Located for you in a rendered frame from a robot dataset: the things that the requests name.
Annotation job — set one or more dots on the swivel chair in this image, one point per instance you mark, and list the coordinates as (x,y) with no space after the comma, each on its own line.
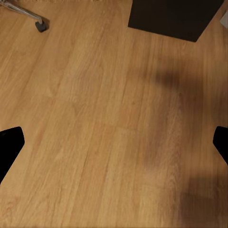
(40,25)

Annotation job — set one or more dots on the cabinet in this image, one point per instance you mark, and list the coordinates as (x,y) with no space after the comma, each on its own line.
(184,19)

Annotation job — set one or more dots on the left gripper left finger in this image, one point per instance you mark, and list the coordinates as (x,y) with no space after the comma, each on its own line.
(11,142)

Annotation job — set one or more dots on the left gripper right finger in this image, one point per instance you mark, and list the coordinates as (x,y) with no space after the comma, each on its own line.
(220,140)

